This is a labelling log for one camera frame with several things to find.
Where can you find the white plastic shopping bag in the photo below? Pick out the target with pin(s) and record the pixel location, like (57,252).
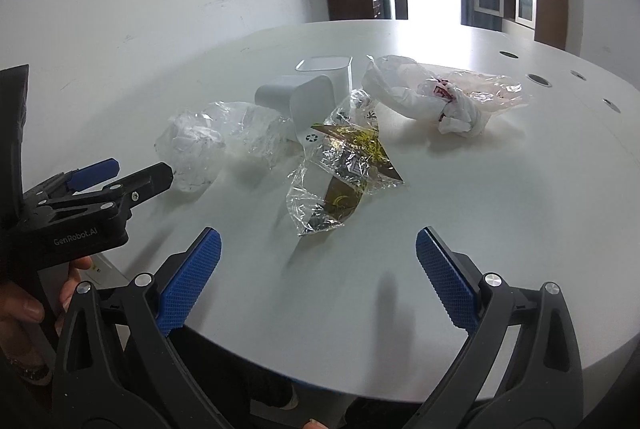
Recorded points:
(455,101)

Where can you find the clear yellow foil wrapper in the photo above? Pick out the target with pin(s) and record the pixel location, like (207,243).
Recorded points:
(344,161)

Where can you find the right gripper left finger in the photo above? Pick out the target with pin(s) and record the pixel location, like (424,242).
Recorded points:
(182,278)

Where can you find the person's left hand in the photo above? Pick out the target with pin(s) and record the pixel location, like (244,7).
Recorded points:
(17,309)

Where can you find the grey white square cup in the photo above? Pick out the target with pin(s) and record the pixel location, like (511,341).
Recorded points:
(304,99)

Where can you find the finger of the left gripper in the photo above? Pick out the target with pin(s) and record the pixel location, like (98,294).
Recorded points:
(141,186)
(84,178)

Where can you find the clear plastic bag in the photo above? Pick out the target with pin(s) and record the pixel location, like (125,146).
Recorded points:
(196,145)

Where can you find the white square plastic cup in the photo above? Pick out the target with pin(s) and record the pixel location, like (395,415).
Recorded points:
(337,68)

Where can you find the white shoe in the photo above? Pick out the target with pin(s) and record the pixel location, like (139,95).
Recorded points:
(293,399)

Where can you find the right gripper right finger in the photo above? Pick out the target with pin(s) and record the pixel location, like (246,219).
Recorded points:
(454,285)

